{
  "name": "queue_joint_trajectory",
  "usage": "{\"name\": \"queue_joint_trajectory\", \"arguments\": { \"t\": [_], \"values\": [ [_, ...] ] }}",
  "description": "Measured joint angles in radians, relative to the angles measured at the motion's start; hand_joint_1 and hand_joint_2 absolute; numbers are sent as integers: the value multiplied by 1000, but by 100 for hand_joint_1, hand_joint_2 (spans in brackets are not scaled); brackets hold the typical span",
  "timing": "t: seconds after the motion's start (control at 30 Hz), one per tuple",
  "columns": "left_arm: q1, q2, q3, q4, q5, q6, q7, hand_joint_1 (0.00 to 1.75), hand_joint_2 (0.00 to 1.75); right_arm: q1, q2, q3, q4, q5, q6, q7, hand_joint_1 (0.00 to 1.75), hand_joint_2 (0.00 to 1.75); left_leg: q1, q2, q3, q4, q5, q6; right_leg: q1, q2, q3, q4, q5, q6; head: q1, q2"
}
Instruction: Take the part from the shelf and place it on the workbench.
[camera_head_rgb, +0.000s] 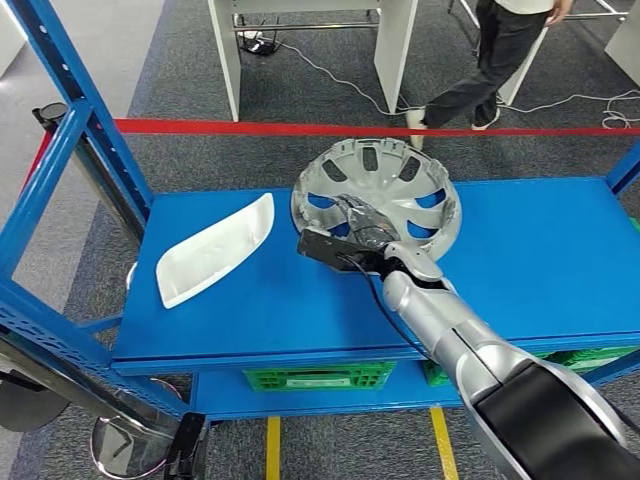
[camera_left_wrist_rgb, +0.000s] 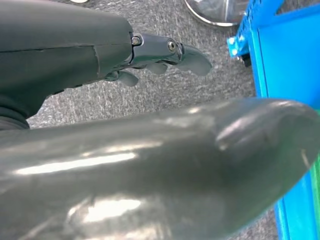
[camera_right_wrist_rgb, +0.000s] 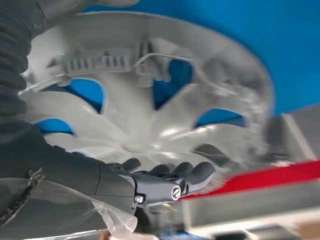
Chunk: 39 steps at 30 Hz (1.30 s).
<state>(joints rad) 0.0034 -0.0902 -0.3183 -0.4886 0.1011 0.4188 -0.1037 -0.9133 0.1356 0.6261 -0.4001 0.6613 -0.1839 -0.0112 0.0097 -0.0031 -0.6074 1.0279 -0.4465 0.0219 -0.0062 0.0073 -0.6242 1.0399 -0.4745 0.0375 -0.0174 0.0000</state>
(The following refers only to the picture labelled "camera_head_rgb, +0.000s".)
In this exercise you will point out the white plastic mirror cover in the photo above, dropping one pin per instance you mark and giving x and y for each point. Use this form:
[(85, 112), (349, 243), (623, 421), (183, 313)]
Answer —
[(210, 255)]

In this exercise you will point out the black power strip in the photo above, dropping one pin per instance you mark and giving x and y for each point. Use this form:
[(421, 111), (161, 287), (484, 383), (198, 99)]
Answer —
[(257, 43)]

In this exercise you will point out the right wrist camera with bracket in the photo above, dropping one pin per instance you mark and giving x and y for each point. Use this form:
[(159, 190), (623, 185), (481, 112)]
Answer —
[(324, 248)]

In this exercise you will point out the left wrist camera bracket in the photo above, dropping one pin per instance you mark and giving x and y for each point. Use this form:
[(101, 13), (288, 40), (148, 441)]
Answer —
[(187, 444)]

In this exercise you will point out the red barrier belt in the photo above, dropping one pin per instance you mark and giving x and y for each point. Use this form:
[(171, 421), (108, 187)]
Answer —
[(250, 127), (38, 162)]

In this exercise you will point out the chrome stanchion post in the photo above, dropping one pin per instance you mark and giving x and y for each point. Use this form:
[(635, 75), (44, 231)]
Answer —
[(125, 450), (107, 182)]

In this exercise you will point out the blue metal shelf rack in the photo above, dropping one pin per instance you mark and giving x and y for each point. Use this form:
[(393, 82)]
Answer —
[(300, 298)]

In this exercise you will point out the grey plastic wheel hubcap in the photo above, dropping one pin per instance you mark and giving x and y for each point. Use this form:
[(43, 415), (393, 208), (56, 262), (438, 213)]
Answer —
[(385, 173)]

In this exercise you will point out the yellow floor tape outline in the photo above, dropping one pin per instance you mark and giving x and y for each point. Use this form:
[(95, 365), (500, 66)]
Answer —
[(272, 450)]

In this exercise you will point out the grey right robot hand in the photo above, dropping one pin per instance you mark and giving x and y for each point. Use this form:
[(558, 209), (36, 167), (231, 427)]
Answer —
[(370, 225)]

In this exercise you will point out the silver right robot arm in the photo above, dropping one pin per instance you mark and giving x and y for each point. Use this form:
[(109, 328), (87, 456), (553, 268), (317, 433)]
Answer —
[(450, 318)]

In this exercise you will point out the white desk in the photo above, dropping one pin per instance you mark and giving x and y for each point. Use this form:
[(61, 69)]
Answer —
[(395, 53), (625, 43)]

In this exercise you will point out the black stanchion post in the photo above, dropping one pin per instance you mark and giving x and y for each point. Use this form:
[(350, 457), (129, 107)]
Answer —
[(30, 407)]

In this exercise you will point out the person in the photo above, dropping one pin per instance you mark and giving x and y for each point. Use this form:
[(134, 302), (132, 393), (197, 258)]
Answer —
[(500, 53)]

